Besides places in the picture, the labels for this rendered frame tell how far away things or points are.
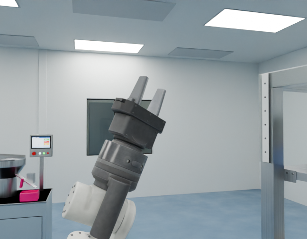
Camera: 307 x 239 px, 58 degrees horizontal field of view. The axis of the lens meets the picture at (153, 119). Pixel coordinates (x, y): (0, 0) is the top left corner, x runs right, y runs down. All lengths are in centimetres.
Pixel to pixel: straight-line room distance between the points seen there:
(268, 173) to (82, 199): 81
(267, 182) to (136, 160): 75
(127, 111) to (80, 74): 515
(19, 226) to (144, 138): 258
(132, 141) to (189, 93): 555
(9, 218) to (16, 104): 303
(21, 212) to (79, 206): 250
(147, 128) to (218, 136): 579
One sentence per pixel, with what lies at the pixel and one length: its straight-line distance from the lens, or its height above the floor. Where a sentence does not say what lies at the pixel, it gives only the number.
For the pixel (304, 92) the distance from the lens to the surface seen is 105.
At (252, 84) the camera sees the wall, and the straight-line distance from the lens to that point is 679.
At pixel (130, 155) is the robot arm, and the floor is 145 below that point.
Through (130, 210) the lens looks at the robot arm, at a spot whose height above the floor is 135.
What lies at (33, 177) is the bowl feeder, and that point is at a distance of 314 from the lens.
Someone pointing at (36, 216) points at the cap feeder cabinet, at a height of 63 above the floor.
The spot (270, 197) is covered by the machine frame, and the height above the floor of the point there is 122.
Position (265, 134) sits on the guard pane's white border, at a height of 146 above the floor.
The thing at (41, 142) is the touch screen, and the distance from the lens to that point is 324.
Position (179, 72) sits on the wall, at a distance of 601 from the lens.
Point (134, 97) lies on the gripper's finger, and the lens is 52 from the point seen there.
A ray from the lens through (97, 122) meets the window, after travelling 566.
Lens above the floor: 150
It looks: 1 degrees up
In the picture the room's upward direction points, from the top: straight up
